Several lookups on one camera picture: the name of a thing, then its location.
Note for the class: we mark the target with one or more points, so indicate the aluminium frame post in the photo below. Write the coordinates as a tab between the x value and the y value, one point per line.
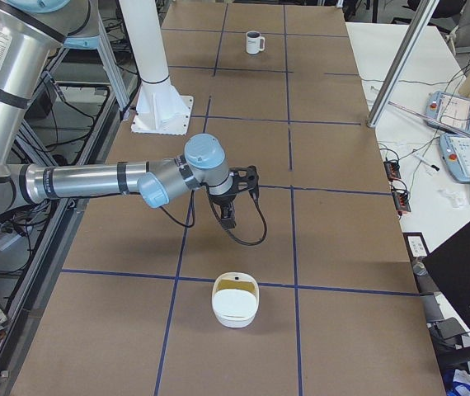
414	31

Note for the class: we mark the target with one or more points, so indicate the teach pendant far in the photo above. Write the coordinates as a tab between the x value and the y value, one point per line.
449	109

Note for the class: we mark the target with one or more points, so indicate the teach pendant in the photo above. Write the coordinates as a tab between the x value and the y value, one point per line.
455	151
449	109

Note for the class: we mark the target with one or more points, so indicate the white ribbed mug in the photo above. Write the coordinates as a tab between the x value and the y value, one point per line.
255	42

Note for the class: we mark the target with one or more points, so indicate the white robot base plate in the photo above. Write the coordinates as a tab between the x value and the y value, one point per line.
160	109

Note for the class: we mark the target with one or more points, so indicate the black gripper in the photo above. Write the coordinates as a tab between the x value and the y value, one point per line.
221	200

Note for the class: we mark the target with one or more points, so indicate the teach pendant near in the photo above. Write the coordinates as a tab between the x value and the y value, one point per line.
455	151

